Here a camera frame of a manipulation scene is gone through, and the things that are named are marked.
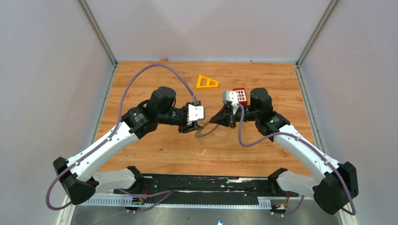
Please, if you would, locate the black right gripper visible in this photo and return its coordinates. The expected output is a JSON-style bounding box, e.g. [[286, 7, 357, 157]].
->
[[209, 104, 259, 129]]

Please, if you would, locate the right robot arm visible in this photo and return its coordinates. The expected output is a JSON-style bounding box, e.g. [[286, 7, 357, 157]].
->
[[209, 88, 359, 216]]

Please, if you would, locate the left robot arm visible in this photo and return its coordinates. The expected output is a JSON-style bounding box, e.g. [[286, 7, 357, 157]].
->
[[53, 86, 205, 205]]

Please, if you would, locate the red toy window block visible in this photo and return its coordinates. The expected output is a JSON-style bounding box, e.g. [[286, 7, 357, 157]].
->
[[233, 88, 248, 105]]

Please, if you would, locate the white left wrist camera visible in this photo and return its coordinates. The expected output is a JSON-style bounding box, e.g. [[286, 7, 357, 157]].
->
[[187, 104, 205, 122]]

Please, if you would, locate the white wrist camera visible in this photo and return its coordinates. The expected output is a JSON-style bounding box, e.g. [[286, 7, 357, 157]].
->
[[222, 90, 238, 107], [187, 104, 205, 122]]

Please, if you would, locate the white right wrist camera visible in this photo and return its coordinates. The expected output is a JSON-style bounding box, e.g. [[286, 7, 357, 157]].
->
[[222, 90, 238, 107]]

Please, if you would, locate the yellow triangular toy frame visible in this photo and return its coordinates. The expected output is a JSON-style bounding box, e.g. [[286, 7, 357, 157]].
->
[[196, 75, 219, 89]]

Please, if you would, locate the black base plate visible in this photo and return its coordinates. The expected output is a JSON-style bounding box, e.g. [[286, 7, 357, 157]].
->
[[127, 173, 299, 207]]

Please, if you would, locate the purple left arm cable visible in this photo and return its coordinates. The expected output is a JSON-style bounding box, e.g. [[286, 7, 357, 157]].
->
[[46, 63, 200, 225]]

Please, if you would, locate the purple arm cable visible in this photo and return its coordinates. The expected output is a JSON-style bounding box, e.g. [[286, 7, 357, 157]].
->
[[237, 104, 357, 217], [46, 63, 200, 225]]

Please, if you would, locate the white slotted cable duct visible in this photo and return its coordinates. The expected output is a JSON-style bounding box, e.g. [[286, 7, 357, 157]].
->
[[84, 195, 272, 210]]

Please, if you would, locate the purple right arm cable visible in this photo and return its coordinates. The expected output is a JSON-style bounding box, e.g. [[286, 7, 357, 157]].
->
[[237, 104, 357, 217]]

